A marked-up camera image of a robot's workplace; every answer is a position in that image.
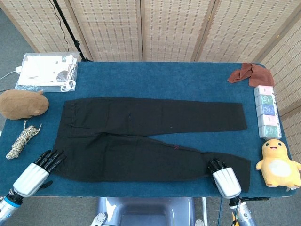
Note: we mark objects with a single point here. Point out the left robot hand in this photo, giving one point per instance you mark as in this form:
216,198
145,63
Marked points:
30,179

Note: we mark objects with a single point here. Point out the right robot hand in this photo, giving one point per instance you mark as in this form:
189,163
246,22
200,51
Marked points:
225,182

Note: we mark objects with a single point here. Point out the black trousers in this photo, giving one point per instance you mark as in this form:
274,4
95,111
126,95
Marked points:
141,113

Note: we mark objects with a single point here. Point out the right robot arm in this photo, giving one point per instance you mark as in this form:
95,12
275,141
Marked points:
243,214

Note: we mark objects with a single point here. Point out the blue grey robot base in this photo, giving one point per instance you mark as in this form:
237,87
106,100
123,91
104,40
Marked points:
145,212

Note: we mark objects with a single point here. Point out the white table leg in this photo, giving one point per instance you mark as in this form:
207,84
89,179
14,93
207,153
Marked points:
204,209

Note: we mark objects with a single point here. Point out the black bar under table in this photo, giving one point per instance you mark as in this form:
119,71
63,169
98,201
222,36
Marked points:
258,198

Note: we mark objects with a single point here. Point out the yellow plush toy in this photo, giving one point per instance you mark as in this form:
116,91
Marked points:
277,164

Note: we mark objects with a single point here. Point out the green tissue pack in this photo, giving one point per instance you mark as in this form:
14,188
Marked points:
270,131
266,99

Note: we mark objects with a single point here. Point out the brown plush capybara toy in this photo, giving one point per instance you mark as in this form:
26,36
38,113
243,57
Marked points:
21,104

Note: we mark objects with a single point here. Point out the pink tissue pack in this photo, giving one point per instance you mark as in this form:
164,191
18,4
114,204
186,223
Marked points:
264,90
268,120

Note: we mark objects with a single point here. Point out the blue tissue pack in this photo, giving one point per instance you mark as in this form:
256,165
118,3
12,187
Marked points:
267,109

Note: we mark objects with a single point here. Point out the clear plastic bag with papers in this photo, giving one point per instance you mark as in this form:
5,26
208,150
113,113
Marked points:
44,70

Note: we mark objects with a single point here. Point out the white power adapter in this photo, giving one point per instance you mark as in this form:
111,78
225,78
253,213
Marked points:
18,69

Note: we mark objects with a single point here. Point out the rust brown cloth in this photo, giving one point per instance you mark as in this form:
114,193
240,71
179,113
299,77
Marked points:
261,75

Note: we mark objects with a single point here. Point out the blue table cloth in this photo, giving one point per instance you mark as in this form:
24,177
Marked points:
164,80

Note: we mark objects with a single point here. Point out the black tripod stand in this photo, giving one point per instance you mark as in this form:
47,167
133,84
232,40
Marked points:
70,33

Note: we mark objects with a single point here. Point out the bamboo folding screen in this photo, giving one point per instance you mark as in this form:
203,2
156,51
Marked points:
110,28

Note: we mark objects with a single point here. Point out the white perforated bracket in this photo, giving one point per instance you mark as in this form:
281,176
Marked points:
99,219
199,223

